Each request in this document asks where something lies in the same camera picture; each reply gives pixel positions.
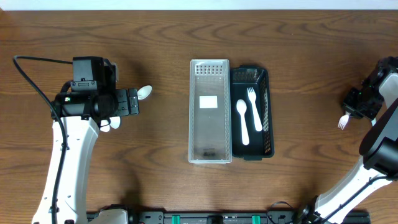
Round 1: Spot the pink plastic fork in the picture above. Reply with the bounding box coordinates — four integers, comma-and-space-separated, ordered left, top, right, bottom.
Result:
338, 111, 350, 130

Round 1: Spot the pink-white plastic spoon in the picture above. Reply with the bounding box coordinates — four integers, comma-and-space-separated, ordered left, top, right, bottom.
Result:
236, 99, 249, 146

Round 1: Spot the white plastic fork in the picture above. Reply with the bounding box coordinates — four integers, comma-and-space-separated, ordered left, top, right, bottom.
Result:
247, 87, 262, 132

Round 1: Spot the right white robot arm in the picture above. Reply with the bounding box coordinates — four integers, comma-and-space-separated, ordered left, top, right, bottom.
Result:
295, 57, 397, 223

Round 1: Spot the white plastic spoon under arm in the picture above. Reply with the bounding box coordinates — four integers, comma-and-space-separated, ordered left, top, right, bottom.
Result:
137, 85, 152, 100

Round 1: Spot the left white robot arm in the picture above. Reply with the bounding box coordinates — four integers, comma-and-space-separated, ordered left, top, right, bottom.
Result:
32, 115, 121, 224

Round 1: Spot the white plastic spoon crossed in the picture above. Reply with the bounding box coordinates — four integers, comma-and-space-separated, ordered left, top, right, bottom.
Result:
109, 116, 121, 129

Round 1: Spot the white plastic spoon far left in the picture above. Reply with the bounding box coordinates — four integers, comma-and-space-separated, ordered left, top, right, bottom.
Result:
99, 120, 111, 133

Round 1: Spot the clear plastic basket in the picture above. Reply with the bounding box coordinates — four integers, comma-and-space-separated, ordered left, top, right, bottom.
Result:
188, 59, 232, 164

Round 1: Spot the dark green plastic basket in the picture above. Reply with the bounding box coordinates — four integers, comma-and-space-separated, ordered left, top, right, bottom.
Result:
230, 65, 274, 161

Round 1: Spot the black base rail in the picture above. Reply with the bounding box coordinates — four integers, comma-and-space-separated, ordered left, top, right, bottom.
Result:
85, 203, 371, 224

